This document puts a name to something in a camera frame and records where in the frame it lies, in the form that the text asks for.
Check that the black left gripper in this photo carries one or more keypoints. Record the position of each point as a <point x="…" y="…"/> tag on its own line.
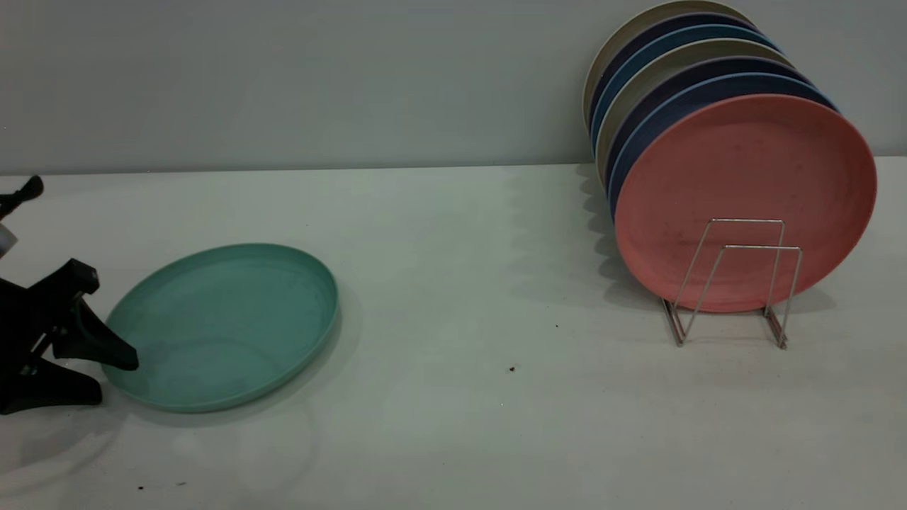
<point x="25" y="326"/>

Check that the green round plate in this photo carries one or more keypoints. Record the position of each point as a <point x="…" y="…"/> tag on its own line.
<point x="227" y="326"/>

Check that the beige round plate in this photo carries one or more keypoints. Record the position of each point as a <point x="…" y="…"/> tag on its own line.
<point x="615" y="39"/>
<point x="636" y="88"/>

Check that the dark navy plate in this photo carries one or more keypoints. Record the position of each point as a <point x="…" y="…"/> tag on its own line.
<point x="633" y="42"/>

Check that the teal blue plate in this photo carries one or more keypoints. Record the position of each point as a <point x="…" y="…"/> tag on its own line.
<point x="641" y="54"/>

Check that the dark purple plate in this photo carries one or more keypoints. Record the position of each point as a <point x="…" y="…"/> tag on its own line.
<point x="662" y="88"/>

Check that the blue plate light rim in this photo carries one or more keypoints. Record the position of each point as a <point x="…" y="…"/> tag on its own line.
<point x="682" y="105"/>

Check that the pink round plate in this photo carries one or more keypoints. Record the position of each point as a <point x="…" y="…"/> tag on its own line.
<point x="744" y="170"/>

